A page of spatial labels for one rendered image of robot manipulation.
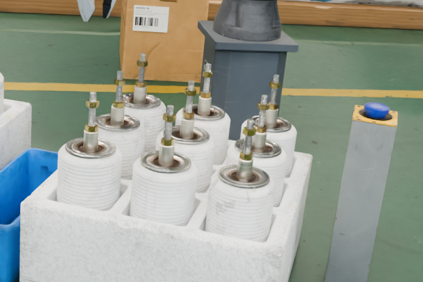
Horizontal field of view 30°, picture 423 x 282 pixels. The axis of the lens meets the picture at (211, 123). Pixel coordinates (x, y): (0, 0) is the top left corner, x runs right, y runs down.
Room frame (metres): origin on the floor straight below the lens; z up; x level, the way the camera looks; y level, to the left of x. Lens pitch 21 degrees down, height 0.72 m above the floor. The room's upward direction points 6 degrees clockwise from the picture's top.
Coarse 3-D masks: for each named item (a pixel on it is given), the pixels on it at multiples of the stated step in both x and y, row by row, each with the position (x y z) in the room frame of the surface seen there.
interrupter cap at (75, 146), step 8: (72, 144) 1.09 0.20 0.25; (80, 144) 1.10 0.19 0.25; (104, 144) 1.11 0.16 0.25; (112, 144) 1.11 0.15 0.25; (72, 152) 1.06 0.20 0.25; (80, 152) 1.07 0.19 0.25; (88, 152) 1.08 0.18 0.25; (96, 152) 1.07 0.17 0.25; (104, 152) 1.08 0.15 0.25; (112, 152) 1.08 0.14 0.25
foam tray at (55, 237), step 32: (128, 192) 1.10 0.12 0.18; (288, 192) 1.16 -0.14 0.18; (32, 224) 1.03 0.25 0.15; (64, 224) 1.02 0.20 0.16; (96, 224) 1.01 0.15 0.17; (128, 224) 1.01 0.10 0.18; (160, 224) 1.01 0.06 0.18; (192, 224) 1.02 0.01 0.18; (288, 224) 1.05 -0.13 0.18; (32, 256) 1.03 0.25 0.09; (64, 256) 1.02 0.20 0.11; (96, 256) 1.01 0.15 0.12; (128, 256) 1.00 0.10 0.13; (160, 256) 0.99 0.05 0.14; (192, 256) 0.98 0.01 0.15; (224, 256) 0.97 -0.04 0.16; (256, 256) 0.96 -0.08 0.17; (288, 256) 1.09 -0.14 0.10
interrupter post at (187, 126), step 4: (184, 120) 1.17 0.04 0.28; (188, 120) 1.18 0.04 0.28; (192, 120) 1.18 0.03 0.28; (184, 124) 1.17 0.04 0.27; (188, 124) 1.17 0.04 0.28; (192, 124) 1.18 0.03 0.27; (180, 128) 1.18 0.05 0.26; (184, 128) 1.17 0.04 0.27; (188, 128) 1.17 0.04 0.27; (192, 128) 1.18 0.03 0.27; (180, 132) 1.18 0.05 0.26; (184, 132) 1.17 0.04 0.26; (188, 132) 1.17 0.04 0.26; (192, 132) 1.18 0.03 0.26; (180, 136) 1.18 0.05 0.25; (184, 136) 1.17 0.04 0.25; (188, 136) 1.17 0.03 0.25; (192, 136) 1.18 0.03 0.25
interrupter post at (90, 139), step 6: (84, 132) 1.09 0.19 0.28; (90, 132) 1.08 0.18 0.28; (96, 132) 1.09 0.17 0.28; (84, 138) 1.08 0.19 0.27; (90, 138) 1.08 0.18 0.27; (96, 138) 1.09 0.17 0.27; (84, 144) 1.08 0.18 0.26; (90, 144) 1.08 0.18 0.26; (96, 144) 1.09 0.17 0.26; (90, 150) 1.08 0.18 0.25
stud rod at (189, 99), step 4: (188, 84) 1.18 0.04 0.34; (192, 84) 1.18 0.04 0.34; (188, 88) 1.18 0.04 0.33; (192, 88) 1.18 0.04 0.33; (188, 96) 1.18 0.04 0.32; (192, 96) 1.18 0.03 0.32; (188, 100) 1.18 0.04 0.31; (192, 100) 1.18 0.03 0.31; (188, 104) 1.18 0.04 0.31; (192, 104) 1.18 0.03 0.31; (188, 108) 1.18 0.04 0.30; (188, 112) 1.18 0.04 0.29
